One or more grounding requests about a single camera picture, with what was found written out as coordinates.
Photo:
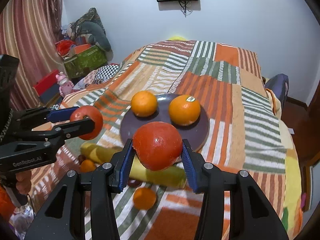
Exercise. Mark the camouflage cloth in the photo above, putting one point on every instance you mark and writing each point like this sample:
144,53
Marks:
88,16

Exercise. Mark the pink toy figure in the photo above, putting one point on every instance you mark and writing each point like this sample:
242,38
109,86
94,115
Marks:
64,85

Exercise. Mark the checkered cloth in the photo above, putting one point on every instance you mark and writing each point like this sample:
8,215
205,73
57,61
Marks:
107,71

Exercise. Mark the red storage box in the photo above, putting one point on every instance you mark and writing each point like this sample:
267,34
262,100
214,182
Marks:
47,85

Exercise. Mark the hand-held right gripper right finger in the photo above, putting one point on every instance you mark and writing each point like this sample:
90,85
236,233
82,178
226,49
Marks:
187,165

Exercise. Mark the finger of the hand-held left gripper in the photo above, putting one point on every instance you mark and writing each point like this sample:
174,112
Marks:
75,128
62,114

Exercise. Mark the clear plastic bag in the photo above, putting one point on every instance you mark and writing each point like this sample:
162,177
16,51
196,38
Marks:
22,217

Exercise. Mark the striped patchwork blanket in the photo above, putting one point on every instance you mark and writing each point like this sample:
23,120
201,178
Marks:
220,85

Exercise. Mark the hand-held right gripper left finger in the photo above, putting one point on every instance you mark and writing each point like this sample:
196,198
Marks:
126,165

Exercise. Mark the dark red small fruit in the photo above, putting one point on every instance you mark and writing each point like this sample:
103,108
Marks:
133,183
81,158

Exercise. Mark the grey cushion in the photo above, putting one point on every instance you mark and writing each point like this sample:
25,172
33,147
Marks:
97,35

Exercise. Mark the orange with sticker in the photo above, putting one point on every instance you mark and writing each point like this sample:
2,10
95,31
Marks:
184,110

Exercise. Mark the striped curtain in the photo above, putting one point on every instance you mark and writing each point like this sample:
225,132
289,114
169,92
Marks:
27,30

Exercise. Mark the person's left hand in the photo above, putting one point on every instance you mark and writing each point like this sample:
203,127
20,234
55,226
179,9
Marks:
23,183

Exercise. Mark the green cardboard box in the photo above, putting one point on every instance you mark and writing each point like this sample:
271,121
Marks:
86,61

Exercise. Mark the large red tomato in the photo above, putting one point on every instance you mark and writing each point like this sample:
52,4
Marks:
157,146

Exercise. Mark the yellow bed sheet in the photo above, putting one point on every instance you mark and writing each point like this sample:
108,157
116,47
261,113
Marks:
293,180

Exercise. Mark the small red tomato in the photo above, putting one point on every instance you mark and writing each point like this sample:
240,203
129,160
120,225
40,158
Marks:
96,116

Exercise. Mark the small tangerine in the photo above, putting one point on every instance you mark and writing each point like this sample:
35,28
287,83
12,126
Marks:
87,166
144,198

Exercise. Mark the plain orange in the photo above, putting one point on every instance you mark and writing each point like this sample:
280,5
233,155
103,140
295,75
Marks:
144,103

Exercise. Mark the yellow pillow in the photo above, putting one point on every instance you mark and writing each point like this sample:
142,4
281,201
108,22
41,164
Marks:
177,38

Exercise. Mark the blue cloth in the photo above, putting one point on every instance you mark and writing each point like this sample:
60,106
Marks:
280,85

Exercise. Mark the dark round plate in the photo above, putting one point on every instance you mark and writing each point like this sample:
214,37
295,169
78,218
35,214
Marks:
163,120

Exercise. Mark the yellow banana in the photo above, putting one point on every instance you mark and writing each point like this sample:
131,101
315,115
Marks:
100,152

